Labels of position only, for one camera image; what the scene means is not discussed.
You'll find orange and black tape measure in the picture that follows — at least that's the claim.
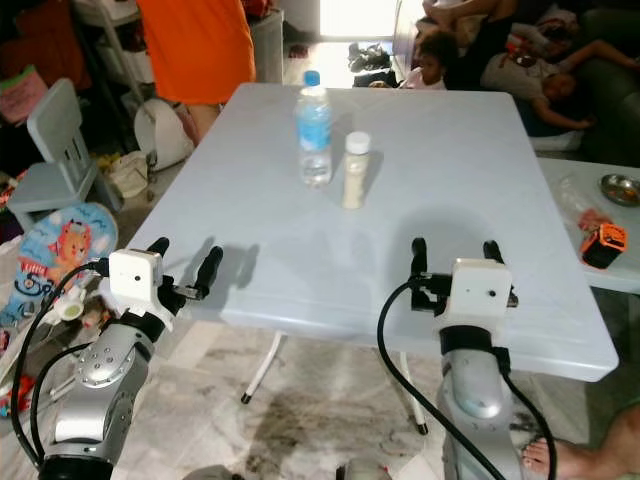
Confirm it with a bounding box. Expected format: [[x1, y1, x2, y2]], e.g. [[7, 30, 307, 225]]
[[579, 221, 628, 270]]

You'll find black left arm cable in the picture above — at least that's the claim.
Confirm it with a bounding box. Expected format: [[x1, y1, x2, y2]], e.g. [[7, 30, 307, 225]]
[[8, 260, 112, 473]]

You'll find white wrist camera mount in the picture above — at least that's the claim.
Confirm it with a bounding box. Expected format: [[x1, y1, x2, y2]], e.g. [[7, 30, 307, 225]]
[[106, 248, 177, 324], [434, 258, 517, 332]]

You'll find dark green sofa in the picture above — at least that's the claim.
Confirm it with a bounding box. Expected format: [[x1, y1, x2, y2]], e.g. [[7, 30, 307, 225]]
[[392, 0, 640, 167]]

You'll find child in pink top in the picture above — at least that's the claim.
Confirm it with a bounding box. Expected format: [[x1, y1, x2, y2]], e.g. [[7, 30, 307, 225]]
[[398, 30, 459, 92]]

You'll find clear water bottle blue cap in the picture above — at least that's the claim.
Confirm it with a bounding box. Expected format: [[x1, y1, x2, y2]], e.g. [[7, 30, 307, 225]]
[[294, 69, 334, 188]]

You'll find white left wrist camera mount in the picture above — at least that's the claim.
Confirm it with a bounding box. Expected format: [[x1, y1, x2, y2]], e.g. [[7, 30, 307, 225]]
[[106, 248, 177, 324]]

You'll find white side table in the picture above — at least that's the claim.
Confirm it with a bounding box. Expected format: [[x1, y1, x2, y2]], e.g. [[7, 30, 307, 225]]
[[534, 155, 640, 297]]

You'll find lying child in white shirt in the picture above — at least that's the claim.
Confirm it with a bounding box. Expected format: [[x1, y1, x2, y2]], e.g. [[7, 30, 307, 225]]
[[480, 38, 640, 132]]

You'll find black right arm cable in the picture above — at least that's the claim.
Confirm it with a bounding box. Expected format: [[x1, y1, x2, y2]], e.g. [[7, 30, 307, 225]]
[[376, 278, 559, 480]]

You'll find blue bear print baby bouncer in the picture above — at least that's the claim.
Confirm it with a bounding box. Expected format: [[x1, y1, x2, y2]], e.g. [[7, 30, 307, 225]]
[[0, 202, 119, 329]]

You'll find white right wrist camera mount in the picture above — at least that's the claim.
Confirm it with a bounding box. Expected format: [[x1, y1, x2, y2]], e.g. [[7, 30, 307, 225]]
[[434, 258, 517, 332]]

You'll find person in orange dress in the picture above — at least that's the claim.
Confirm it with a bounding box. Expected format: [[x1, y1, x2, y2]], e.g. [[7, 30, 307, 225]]
[[136, 0, 257, 143]]

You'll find bare foot of person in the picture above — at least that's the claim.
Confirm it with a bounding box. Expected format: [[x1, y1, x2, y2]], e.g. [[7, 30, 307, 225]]
[[522, 404, 640, 480]]

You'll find white cabinet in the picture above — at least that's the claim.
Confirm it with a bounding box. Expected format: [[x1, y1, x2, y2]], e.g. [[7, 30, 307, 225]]
[[249, 7, 287, 87]]

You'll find pink bag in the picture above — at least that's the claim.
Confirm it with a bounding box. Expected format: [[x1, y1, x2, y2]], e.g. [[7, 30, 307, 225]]
[[0, 65, 50, 124]]

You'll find pile of dark shoes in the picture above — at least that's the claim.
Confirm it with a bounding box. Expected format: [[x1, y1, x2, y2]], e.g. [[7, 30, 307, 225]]
[[346, 41, 397, 74]]

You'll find grey left robot foot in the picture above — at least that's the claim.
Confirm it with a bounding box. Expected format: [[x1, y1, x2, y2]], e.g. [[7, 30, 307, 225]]
[[179, 465, 232, 480]]

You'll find metal bowl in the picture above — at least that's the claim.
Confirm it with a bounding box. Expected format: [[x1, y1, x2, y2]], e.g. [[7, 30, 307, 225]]
[[599, 173, 640, 209]]

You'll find small beige bottle white cap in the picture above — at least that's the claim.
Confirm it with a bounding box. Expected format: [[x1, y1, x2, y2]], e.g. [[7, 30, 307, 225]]
[[340, 131, 373, 211]]

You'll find grey plastic child chair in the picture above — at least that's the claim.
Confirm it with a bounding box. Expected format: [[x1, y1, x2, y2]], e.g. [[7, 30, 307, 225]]
[[5, 77, 122, 233]]

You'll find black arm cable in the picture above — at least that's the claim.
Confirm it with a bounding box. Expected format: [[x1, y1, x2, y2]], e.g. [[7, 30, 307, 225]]
[[8, 260, 112, 473], [376, 278, 559, 480]]

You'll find light blue folding table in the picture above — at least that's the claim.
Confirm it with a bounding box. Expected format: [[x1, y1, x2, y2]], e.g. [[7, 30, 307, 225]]
[[122, 82, 620, 382]]

